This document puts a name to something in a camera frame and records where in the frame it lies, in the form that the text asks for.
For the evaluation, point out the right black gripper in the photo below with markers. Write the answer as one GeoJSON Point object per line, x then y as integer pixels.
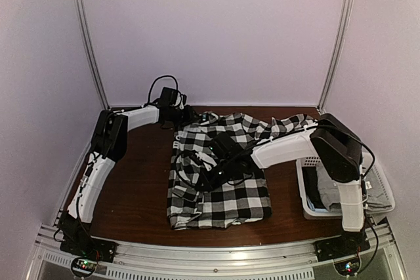
{"type": "Point", "coordinates": [210, 185]}

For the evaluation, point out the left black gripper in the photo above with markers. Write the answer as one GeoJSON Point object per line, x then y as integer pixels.
{"type": "Point", "coordinates": [189, 117]}

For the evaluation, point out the black white plaid shirt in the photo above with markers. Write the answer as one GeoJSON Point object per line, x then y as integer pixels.
{"type": "Point", "coordinates": [242, 200]}

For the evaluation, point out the white plastic laundry basket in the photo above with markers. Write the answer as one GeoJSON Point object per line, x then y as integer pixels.
{"type": "Point", "coordinates": [308, 209]}

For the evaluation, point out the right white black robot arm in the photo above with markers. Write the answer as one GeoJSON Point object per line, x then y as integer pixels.
{"type": "Point", "coordinates": [337, 147]}

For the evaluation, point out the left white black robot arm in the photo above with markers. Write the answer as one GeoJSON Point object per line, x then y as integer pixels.
{"type": "Point", "coordinates": [108, 146]}

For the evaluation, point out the black folded shirt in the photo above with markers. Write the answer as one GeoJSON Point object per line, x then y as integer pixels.
{"type": "Point", "coordinates": [310, 179]}

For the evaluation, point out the left circuit board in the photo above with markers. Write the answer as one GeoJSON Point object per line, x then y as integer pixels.
{"type": "Point", "coordinates": [82, 267]}

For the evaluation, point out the circuit board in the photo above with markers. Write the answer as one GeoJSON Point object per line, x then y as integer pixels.
{"type": "Point", "coordinates": [82, 267]}
{"type": "Point", "coordinates": [348, 268]}

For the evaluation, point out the right circuit board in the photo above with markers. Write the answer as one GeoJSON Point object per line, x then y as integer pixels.
{"type": "Point", "coordinates": [348, 268]}

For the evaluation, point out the grey button shirt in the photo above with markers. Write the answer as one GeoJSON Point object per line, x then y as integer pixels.
{"type": "Point", "coordinates": [377, 198]}

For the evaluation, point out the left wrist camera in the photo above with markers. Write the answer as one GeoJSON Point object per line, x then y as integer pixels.
{"type": "Point", "coordinates": [181, 101]}

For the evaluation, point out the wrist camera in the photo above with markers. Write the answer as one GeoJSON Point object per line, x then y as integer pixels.
{"type": "Point", "coordinates": [201, 159]}
{"type": "Point", "coordinates": [181, 101]}

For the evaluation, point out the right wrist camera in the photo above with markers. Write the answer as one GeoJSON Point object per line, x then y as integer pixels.
{"type": "Point", "coordinates": [201, 159]}

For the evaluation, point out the front aluminium rail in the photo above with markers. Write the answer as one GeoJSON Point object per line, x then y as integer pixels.
{"type": "Point", "coordinates": [296, 260]}

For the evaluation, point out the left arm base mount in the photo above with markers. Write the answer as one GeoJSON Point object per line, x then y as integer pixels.
{"type": "Point", "coordinates": [92, 249]}

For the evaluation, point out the right aluminium frame post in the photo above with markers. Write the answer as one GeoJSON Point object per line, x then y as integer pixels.
{"type": "Point", "coordinates": [346, 11]}

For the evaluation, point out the aluminium frame post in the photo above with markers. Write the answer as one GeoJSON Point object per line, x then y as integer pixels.
{"type": "Point", "coordinates": [346, 11]}
{"type": "Point", "coordinates": [90, 53]}

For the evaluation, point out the left aluminium frame post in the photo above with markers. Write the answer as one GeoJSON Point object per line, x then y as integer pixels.
{"type": "Point", "coordinates": [90, 53]}

